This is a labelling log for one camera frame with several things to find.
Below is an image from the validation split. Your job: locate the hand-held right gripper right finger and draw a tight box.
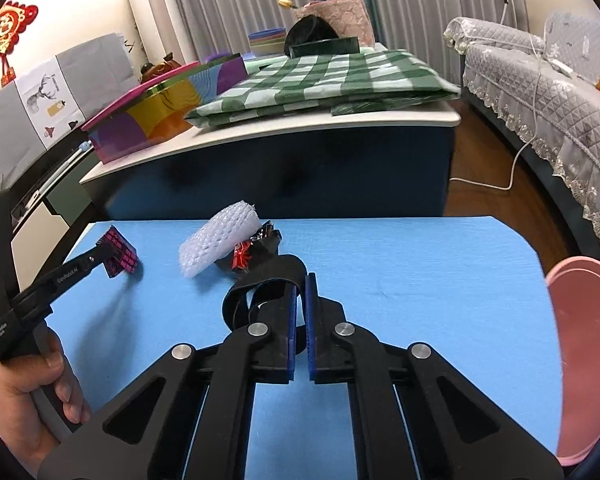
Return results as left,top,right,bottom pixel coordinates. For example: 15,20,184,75
306,272,565,480

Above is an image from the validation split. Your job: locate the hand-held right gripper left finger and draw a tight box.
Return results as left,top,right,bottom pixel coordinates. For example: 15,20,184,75
37,285,299,480

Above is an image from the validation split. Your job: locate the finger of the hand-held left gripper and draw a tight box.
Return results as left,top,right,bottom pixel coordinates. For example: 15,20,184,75
22,242,115,318

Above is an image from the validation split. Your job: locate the pink black patterned packet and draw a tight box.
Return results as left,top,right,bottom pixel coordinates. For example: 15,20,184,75
102,226,141,279

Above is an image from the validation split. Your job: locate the black strap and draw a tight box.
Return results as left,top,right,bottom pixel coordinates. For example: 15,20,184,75
221,255,306,332

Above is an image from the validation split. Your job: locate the pink plastic bin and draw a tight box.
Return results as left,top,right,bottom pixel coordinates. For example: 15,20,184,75
545,256,600,467

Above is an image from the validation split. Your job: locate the person's left hand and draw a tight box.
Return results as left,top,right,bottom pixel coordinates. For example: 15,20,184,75
0,332,92,467

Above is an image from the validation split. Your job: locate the black red wrapper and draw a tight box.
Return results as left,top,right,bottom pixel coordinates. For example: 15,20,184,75
217,220,284,274

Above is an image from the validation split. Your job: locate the blue mat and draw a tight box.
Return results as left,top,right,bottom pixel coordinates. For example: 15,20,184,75
45,216,561,480

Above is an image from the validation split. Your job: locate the white bubble wrap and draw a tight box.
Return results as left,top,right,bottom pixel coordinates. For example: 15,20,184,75
178,202,262,281

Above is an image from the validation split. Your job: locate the white top coffee table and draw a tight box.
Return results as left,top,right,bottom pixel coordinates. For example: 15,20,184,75
79,100,463,221

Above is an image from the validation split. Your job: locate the colourful gift box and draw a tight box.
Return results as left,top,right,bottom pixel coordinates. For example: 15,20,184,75
81,55,249,165

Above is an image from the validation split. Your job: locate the grey covered television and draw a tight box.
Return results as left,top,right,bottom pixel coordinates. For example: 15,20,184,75
0,32,137,197

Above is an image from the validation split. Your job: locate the brown figurine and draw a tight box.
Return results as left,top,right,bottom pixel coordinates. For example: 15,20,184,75
140,54,182,84

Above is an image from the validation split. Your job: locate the green checkered cloth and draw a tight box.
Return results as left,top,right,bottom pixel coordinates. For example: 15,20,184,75
185,50,462,132

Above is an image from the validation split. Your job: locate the white standing air conditioner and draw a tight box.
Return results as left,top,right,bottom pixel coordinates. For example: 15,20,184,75
124,0,197,69

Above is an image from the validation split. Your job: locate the stack of coloured bowls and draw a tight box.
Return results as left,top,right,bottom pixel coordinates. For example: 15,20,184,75
248,27,287,57

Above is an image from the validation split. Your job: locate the black hat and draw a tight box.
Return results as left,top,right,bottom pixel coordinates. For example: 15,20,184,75
285,15,339,52

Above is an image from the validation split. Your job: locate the grey curtain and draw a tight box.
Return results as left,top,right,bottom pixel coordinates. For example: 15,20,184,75
165,0,520,82

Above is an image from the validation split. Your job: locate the pink lace bag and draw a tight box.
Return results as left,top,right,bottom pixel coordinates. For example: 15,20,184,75
295,0,377,47

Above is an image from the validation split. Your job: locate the grey covered sofa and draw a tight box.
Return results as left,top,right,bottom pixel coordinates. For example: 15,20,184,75
444,16,600,267

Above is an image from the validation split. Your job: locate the grey cushion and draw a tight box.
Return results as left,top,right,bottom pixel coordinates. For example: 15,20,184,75
544,10,600,84

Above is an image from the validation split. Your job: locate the white cable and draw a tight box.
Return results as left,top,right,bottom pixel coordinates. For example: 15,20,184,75
449,35,556,191

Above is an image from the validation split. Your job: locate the red knot wall decoration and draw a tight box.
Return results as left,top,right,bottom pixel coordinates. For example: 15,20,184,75
0,4,40,87

